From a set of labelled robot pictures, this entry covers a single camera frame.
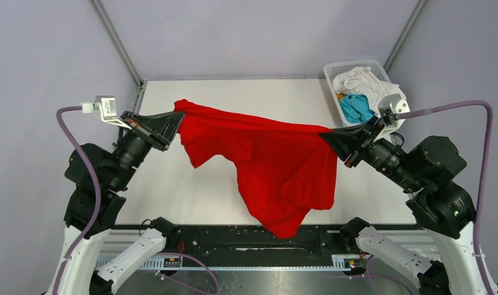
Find white t-shirt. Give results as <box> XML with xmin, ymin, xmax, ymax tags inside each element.
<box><xmin>332</xmin><ymin>67</ymin><xmax>406</xmax><ymax>117</ymax></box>

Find teal t-shirt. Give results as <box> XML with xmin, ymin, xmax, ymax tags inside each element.
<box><xmin>339</xmin><ymin>94</ymin><xmax>375</xmax><ymax>124</ymax></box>

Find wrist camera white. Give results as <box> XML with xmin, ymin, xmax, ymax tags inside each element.
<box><xmin>80</xmin><ymin>95</ymin><xmax>131</xmax><ymax>129</ymax></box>
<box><xmin>378</xmin><ymin>93</ymin><xmax>410</xmax><ymax>138</ymax></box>

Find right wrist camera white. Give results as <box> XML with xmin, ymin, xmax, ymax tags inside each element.
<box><xmin>378</xmin><ymin>93</ymin><xmax>410</xmax><ymax>138</ymax></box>

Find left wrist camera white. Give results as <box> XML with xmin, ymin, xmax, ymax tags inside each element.
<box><xmin>80</xmin><ymin>95</ymin><xmax>131</xmax><ymax>129</ymax></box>

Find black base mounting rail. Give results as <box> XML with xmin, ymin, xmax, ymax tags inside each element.
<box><xmin>163</xmin><ymin>224</ymin><xmax>365</xmax><ymax>269</ymax></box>

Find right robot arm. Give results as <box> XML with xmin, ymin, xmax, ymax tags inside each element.
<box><xmin>321</xmin><ymin>120</ymin><xmax>498</xmax><ymax>294</ymax></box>

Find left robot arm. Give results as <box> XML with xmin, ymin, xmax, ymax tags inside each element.
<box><xmin>47</xmin><ymin>111</ymin><xmax>185</xmax><ymax>294</ymax></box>

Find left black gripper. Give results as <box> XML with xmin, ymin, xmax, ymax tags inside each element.
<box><xmin>110</xmin><ymin>108</ymin><xmax>185</xmax><ymax>188</ymax></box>

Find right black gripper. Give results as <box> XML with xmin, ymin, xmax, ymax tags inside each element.
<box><xmin>320</xmin><ymin>112</ymin><xmax>426</xmax><ymax>191</ymax></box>

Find white plastic laundry basket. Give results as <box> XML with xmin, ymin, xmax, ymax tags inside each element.
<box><xmin>324</xmin><ymin>60</ymin><xmax>407</xmax><ymax>127</ymax></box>

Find red t-shirt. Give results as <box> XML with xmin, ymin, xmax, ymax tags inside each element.
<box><xmin>174</xmin><ymin>100</ymin><xmax>338</xmax><ymax>238</ymax></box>

